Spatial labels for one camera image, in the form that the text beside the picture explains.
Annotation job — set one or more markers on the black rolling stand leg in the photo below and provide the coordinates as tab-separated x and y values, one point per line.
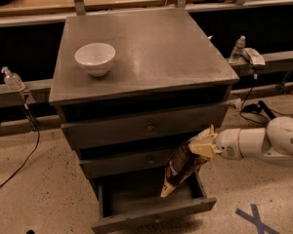
268	111

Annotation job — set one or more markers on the open bottom drawer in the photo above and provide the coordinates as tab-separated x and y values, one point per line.
133	199

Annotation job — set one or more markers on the brown chip bag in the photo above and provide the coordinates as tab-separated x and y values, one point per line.
179	167

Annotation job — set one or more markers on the white ceramic bowl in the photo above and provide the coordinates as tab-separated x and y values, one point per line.
96	58

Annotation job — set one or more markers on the grey metal rail barrier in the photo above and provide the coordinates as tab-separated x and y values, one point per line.
30	44

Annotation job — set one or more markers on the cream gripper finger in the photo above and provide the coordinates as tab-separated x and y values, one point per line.
208	134
203	148

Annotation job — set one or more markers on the grey drawer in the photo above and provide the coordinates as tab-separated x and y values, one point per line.
162	123
127	157

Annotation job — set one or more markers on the grey wooden drawer cabinet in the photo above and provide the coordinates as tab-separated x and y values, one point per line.
163	61

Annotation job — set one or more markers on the clear pump sanitizer bottle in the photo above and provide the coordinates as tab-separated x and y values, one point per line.
12	80

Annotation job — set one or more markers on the blue tape cross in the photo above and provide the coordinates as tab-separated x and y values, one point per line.
255	219

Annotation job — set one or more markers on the middle grey drawer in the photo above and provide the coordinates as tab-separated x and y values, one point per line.
127	157

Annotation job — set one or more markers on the clear plastic water bottle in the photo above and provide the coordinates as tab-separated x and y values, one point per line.
237	50

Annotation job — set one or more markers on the top grey drawer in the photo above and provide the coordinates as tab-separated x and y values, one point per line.
162	123

